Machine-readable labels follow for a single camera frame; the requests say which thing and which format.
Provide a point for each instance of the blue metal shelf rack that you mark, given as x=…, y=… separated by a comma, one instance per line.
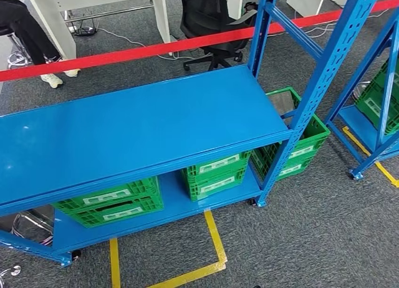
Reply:
x=124, y=133
x=358, y=125

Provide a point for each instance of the black stool with chrome base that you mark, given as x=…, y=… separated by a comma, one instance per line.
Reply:
x=19, y=59

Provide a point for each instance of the chrome star stool base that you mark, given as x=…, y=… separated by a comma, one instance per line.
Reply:
x=13, y=270

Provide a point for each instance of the red barrier tape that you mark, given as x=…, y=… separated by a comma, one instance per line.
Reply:
x=124, y=55

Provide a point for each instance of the chrome disc stool base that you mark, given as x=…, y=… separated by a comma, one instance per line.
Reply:
x=31, y=232

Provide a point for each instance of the black office chair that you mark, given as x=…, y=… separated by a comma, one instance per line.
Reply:
x=205, y=13

